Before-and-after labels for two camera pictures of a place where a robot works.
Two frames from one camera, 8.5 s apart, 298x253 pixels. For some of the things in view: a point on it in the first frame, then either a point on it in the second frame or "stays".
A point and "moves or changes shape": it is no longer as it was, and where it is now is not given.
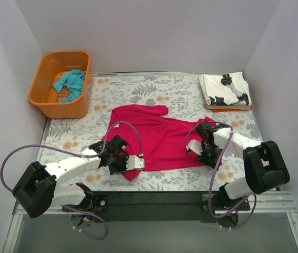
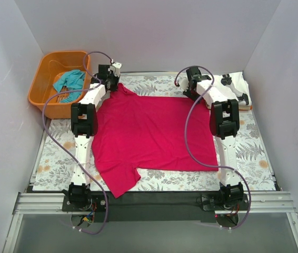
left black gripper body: x=116 y=163 → x=113 y=85
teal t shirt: x=74 y=79 stays
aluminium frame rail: x=278 y=203 stays
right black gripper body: x=209 y=157 → x=189 y=93
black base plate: x=162 y=206 stays
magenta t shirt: x=152 y=140 moves or changes shape
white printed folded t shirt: x=226 y=89 stays
